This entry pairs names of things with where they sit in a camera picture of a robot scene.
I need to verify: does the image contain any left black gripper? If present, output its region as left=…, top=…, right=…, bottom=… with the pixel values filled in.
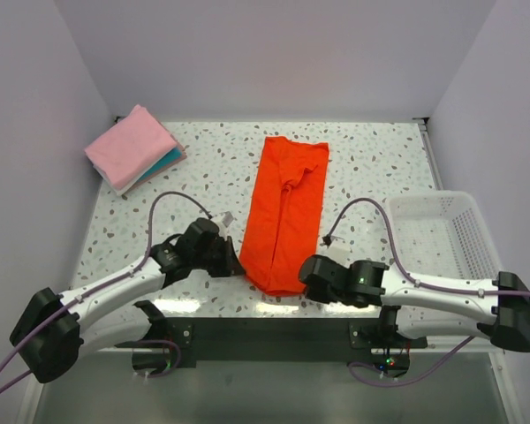
left=192, top=236, right=245, bottom=277

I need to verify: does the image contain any orange t shirt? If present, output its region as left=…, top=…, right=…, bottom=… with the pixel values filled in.
left=239, top=136, right=329, bottom=297

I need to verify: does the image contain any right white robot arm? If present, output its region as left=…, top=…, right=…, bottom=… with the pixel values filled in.
left=299, top=254, right=530, bottom=352

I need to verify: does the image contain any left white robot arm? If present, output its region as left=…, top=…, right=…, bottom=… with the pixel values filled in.
left=10, top=213, right=245, bottom=383

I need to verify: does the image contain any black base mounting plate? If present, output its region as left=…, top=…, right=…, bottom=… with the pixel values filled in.
left=122, top=317, right=428, bottom=372

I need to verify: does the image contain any white plastic basket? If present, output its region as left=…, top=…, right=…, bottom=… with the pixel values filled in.
left=386, top=191, right=502, bottom=279

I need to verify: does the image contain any teal folded t shirt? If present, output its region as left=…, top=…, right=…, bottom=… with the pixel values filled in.
left=138, top=146, right=186, bottom=183

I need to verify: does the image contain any white folded t shirt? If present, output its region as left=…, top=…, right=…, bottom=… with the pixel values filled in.
left=94, top=165, right=147, bottom=196

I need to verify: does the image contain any pink folded t shirt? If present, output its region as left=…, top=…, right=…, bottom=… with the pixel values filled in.
left=85, top=105, right=177, bottom=188

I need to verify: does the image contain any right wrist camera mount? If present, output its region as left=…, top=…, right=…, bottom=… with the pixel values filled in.
left=322, top=235, right=351, bottom=265

